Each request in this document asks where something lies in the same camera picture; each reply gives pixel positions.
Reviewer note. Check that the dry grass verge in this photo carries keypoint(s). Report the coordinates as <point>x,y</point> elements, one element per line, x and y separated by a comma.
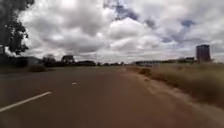
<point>193,80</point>

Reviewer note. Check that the house with dark roof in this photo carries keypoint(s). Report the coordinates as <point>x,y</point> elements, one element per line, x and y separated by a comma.
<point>68,59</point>

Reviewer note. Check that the row of dark bushes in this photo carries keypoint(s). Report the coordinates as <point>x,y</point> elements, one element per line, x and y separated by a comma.
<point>20,62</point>

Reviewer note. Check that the large dark tree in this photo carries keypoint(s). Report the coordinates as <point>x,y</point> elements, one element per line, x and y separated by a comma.
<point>11,30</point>

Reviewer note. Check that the dark asphalt road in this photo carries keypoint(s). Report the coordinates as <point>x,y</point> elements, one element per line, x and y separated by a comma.
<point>100,100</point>

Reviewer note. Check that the low long building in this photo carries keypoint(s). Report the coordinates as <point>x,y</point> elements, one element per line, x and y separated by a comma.
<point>150,62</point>

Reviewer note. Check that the tall dark building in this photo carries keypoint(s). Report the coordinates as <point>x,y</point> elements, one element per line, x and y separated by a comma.
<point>203,53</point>

